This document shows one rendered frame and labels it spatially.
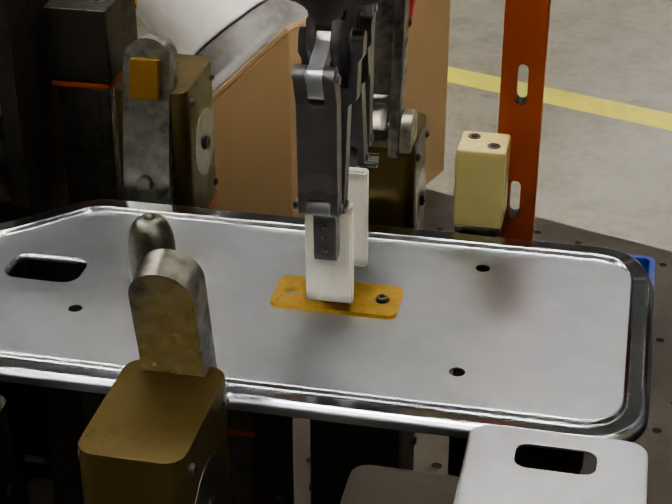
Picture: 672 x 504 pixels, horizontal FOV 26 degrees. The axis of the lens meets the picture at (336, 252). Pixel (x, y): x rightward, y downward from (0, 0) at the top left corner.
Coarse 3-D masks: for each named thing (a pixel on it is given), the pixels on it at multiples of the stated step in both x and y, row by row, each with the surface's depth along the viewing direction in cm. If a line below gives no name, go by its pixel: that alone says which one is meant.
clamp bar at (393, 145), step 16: (384, 0) 101; (400, 0) 100; (384, 16) 102; (400, 16) 101; (384, 32) 102; (400, 32) 101; (384, 48) 103; (400, 48) 101; (384, 64) 103; (400, 64) 102; (384, 80) 103; (400, 80) 102; (400, 96) 102; (400, 112) 103
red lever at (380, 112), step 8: (376, 96) 105; (384, 96) 105; (376, 104) 105; (384, 104) 105; (376, 112) 104; (384, 112) 104; (376, 120) 104; (384, 120) 104; (376, 128) 104; (384, 128) 104; (376, 136) 104; (384, 136) 104
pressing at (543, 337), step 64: (0, 256) 101; (64, 256) 101; (192, 256) 101; (256, 256) 101; (384, 256) 101; (448, 256) 101; (512, 256) 101; (576, 256) 100; (0, 320) 93; (64, 320) 93; (128, 320) 93; (256, 320) 93; (320, 320) 93; (384, 320) 93; (448, 320) 93; (512, 320) 93; (576, 320) 93; (640, 320) 94; (64, 384) 88; (256, 384) 87; (320, 384) 87; (384, 384) 87; (448, 384) 87; (512, 384) 87; (576, 384) 87; (640, 384) 88
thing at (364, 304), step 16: (288, 288) 96; (304, 288) 96; (368, 288) 96; (384, 288) 96; (400, 288) 96; (272, 304) 95; (288, 304) 94; (304, 304) 94; (320, 304) 94; (336, 304) 94; (352, 304) 94; (368, 304) 94; (384, 304) 94; (400, 304) 95
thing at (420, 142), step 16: (384, 144) 105; (416, 144) 105; (384, 160) 105; (400, 160) 104; (416, 160) 106; (384, 176) 105; (400, 176) 105; (416, 176) 107; (384, 192) 106; (400, 192) 106; (416, 192) 107; (368, 208) 107; (384, 208) 107; (400, 208) 106; (416, 208) 108; (384, 224) 107; (400, 224) 107; (416, 224) 109
